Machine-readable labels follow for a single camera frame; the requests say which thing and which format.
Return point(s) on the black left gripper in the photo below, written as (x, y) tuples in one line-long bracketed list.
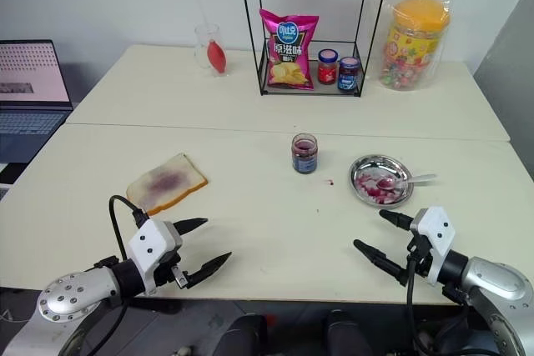
[(175, 237)]

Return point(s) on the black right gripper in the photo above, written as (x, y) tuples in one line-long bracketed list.
[(419, 254)]

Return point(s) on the bread slice with jam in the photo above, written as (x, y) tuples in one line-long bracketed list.
[(167, 183)]

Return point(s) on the open glass jam jar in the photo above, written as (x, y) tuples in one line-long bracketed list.
[(303, 156)]

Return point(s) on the blue-lid jar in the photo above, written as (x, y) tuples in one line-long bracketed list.
[(349, 76)]

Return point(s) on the red-lid jar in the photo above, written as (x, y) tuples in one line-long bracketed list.
[(327, 68)]

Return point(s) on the metal spoon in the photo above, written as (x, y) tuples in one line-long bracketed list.
[(417, 179)]

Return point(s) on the round metal plate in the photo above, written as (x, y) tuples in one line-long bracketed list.
[(367, 166)]

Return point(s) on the dark rounded shape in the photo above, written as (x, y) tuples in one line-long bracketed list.
[(246, 335), (348, 333)]

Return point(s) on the red bulb dropper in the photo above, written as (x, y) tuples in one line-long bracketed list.
[(217, 56)]

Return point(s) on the yellow lidded candy jar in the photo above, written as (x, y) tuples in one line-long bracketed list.
[(413, 47)]

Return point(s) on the clear glass cup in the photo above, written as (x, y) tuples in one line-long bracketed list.
[(202, 47)]

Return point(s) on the pink potato chips bag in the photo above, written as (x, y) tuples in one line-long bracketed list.
[(290, 51)]

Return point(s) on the open grey laptop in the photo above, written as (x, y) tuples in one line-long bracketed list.
[(29, 81)]

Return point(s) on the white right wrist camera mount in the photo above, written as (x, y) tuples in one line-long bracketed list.
[(436, 235)]

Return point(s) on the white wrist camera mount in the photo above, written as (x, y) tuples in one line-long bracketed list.
[(150, 243), (436, 235)]

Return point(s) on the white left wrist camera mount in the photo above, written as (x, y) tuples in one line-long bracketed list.
[(150, 243)]

